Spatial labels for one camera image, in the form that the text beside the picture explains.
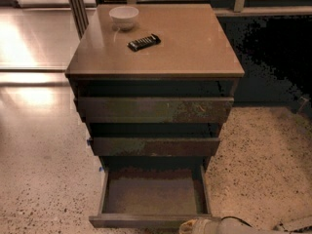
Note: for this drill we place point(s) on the white power strip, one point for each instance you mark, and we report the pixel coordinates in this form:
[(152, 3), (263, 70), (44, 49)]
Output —
[(301, 225)]

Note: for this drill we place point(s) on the drawer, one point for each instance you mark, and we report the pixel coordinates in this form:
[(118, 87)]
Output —
[(134, 197), (159, 146), (154, 109)]

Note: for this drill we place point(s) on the white bowl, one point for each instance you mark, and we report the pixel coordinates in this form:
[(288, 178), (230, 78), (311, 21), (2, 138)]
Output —
[(124, 17)]

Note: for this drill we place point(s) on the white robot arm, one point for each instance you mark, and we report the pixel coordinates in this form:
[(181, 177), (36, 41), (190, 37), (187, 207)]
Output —
[(227, 226)]

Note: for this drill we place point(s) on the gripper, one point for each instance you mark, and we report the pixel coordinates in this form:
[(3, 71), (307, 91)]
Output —
[(208, 227)]

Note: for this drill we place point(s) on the brown drawer cabinet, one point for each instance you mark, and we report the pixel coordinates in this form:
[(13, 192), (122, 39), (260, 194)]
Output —
[(193, 60)]

